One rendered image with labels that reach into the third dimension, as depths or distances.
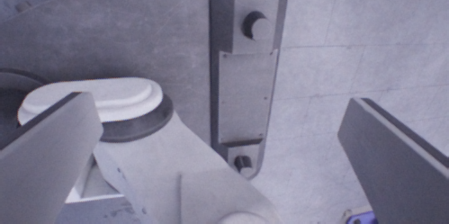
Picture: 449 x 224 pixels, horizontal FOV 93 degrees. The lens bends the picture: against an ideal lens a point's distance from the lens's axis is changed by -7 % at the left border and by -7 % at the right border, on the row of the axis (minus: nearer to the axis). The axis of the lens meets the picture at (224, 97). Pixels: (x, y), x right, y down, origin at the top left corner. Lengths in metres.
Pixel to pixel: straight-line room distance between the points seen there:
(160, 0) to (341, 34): 0.57
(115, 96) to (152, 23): 0.16
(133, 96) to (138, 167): 0.10
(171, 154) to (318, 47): 0.59
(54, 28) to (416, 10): 1.00
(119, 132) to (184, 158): 0.10
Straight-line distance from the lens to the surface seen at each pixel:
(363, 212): 1.74
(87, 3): 0.47
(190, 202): 0.23
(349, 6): 0.80
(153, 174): 0.30
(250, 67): 0.48
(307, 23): 0.73
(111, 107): 0.36
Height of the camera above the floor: 0.61
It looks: 57 degrees down
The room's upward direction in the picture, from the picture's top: 159 degrees clockwise
